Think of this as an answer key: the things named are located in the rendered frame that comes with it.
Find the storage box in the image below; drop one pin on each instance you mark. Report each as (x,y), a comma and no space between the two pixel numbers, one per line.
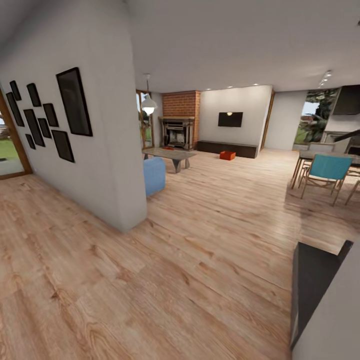
(227,155)

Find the wall mounted tv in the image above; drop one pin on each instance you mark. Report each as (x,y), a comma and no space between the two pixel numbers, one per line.
(230,119)

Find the picture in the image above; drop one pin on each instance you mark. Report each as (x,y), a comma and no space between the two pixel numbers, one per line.
(60,137)
(73,99)
(11,99)
(36,103)

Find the wood fireplace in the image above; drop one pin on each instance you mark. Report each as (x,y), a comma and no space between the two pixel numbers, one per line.
(177,133)

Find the dishwasher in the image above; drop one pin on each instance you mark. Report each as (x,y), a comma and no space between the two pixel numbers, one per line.
(329,138)

